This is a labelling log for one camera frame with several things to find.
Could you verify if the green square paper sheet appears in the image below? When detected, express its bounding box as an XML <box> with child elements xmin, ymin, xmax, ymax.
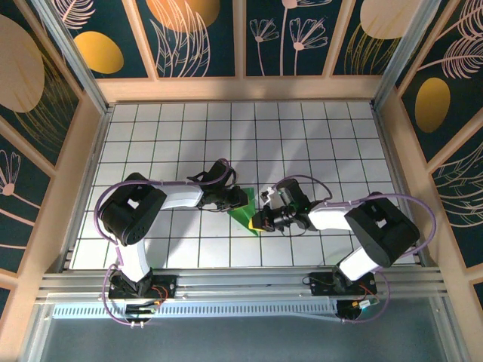
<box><xmin>227</xmin><ymin>186</ymin><xmax>260</xmax><ymax>237</ymax></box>

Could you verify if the grey metal sheet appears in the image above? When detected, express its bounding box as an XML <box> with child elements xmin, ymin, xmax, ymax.
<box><xmin>22</xmin><ymin>314</ymin><xmax>460</xmax><ymax>362</ymax></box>

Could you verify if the white gridded table mat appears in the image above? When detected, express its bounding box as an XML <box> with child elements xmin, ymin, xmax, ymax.
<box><xmin>69</xmin><ymin>101</ymin><xmax>420</xmax><ymax>269</ymax></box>

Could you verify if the black electronics module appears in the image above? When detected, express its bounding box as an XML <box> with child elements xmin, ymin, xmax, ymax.
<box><xmin>334</xmin><ymin>297</ymin><xmax>381</xmax><ymax>324</ymax></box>
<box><xmin>124</xmin><ymin>300</ymin><xmax>162</xmax><ymax>328</ymax></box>

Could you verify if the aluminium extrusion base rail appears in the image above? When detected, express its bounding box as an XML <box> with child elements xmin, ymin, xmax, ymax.
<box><xmin>35</xmin><ymin>265</ymin><xmax>450</xmax><ymax>305</ymax></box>

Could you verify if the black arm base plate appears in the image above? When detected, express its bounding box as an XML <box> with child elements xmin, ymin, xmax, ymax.
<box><xmin>308</xmin><ymin>271</ymin><xmax>378</xmax><ymax>298</ymax></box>
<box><xmin>108</xmin><ymin>274</ymin><xmax>178</xmax><ymax>301</ymax></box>

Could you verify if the grey slotted cable duct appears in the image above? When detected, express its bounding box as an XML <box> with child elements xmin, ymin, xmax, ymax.
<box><xmin>51</xmin><ymin>301</ymin><xmax>340</xmax><ymax>321</ymax></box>

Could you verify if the aluminium table side rail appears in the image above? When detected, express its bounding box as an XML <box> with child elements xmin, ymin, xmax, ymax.
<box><xmin>60</xmin><ymin>107</ymin><xmax>114</xmax><ymax>272</ymax></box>
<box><xmin>371</xmin><ymin>105</ymin><xmax>435</xmax><ymax>267</ymax></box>

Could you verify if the aluminium corner post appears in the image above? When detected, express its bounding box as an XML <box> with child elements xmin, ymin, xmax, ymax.
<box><xmin>371</xmin><ymin>0</ymin><xmax>445</xmax><ymax>110</ymax></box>
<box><xmin>32</xmin><ymin>0</ymin><xmax>114</xmax><ymax>116</ymax></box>

